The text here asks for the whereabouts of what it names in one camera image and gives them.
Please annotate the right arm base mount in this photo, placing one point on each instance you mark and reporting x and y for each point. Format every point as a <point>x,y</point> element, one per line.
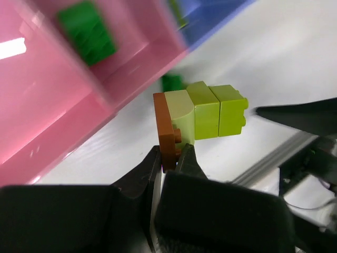
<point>317,159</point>

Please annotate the yellow-green brown lego stack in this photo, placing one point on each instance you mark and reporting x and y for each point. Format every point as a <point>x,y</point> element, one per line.
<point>197,112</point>

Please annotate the large pink bin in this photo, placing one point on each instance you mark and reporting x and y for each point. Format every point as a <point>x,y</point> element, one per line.
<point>50,102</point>

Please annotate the green yellow lego assembly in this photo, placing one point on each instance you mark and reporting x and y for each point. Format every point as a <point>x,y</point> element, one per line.
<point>172,83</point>

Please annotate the purple-blue bin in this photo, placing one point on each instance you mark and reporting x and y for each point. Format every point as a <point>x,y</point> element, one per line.
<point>205,18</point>

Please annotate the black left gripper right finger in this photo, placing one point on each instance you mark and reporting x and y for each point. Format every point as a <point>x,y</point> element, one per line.
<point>196,214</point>

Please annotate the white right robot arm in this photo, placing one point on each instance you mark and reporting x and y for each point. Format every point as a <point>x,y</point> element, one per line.
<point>318,118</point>

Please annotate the small pink bin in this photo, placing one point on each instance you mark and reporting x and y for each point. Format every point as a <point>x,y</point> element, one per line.
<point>147,40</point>

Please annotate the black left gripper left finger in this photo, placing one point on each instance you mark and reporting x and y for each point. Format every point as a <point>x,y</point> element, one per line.
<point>115,217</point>

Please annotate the aluminium rail front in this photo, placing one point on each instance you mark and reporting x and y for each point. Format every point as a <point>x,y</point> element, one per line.
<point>274,159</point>

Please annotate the dark green lego brick front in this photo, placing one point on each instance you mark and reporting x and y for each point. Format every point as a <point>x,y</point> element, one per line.
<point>84,27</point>

